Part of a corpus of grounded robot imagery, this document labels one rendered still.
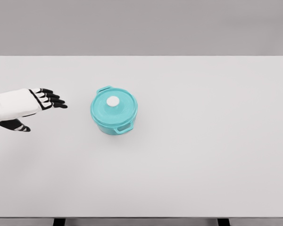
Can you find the teal pot lid white knob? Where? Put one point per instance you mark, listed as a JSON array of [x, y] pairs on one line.
[[113, 106]]

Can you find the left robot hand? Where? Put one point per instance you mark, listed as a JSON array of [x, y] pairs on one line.
[[16, 103]]

